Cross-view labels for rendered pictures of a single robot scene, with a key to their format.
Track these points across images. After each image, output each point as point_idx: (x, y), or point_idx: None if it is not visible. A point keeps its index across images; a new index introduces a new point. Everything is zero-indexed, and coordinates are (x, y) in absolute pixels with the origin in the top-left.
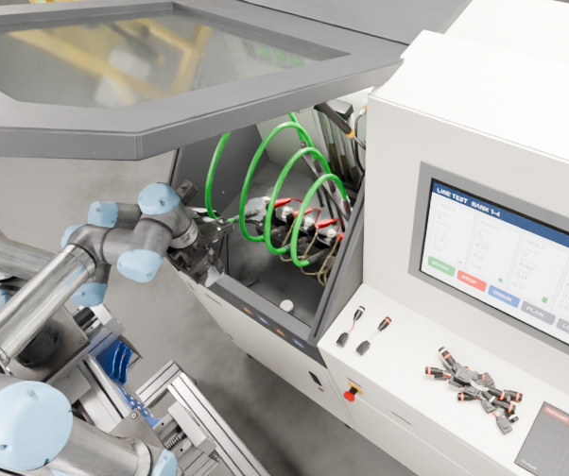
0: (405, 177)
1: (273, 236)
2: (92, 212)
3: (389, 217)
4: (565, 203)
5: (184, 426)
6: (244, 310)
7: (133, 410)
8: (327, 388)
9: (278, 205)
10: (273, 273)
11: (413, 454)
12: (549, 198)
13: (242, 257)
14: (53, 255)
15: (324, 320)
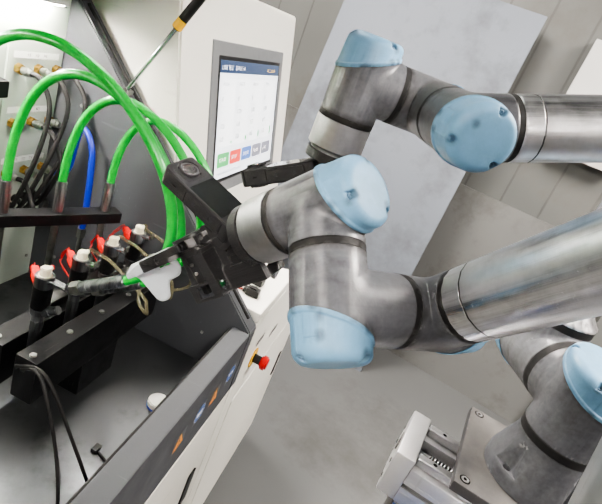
0: (204, 67)
1: (72, 339)
2: (365, 180)
3: (194, 135)
4: (261, 38)
5: (419, 435)
6: (167, 461)
7: (459, 482)
8: (191, 482)
9: None
10: (82, 425)
11: (235, 426)
12: (257, 38)
13: (23, 486)
14: (494, 251)
15: (238, 292)
